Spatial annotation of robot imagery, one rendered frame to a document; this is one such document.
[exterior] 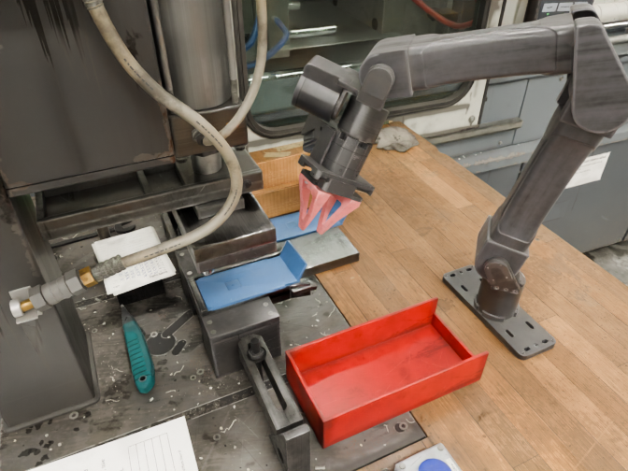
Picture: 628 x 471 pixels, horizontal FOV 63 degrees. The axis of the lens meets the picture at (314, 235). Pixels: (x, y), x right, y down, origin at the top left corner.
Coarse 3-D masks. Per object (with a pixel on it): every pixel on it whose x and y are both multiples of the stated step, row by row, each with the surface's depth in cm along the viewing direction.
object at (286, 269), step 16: (288, 240) 80; (288, 256) 79; (224, 272) 78; (240, 272) 78; (256, 272) 78; (272, 272) 77; (288, 272) 77; (208, 288) 75; (224, 288) 75; (240, 288) 75; (256, 288) 74; (272, 288) 74; (208, 304) 72
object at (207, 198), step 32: (192, 160) 63; (64, 192) 62; (96, 192) 62; (128, 192) 62; (160, 192) 60; (192, 192) 61; (224, 192) 63; (64, 224) 57; (96, 224) 58; (192, 224) 62; (224, 224) 62; (256, 224) 62; (192, 256) 62; (224, 256) 60; (256, 256) 63
